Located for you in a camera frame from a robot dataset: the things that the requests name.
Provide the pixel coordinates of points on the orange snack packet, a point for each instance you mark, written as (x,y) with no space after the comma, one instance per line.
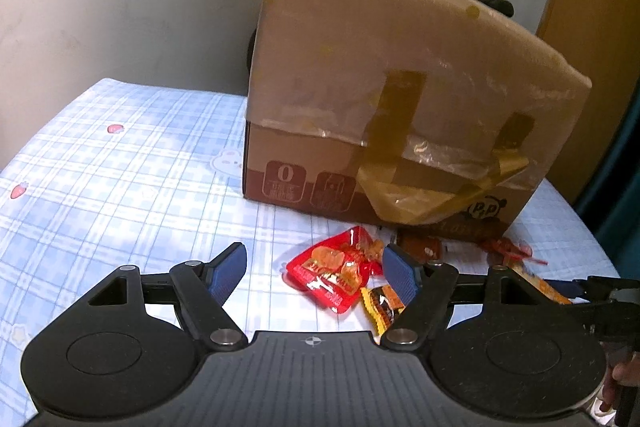
(542,289)

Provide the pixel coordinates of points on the person's right hand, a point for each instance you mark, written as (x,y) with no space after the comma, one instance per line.
(622,374)

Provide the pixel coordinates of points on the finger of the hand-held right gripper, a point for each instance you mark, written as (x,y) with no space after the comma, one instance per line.
(575,289)

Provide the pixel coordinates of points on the taped cardboard box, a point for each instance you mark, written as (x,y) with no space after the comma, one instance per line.
(400,57)

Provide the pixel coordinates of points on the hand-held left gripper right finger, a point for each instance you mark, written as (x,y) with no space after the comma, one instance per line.
(398,272)

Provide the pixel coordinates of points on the blue curtain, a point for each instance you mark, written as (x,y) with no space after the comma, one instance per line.
(625,207)

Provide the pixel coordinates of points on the yellow brown candy packet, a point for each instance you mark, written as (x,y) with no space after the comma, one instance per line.
(382,302)

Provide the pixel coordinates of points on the brown snack packet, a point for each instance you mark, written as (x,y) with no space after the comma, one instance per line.
(420,244)

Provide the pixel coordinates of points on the blue checked bed sheet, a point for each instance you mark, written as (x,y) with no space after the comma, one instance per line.
(125,187)

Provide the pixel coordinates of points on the wooden door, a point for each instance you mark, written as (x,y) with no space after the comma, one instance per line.
(590,32)

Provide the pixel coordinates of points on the small red wrapper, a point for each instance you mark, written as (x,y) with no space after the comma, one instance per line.
(502,247)

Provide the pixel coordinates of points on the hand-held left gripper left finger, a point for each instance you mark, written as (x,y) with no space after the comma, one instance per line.
(227,269)

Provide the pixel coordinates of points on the red snack packet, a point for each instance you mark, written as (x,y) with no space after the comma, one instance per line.
(325,272)

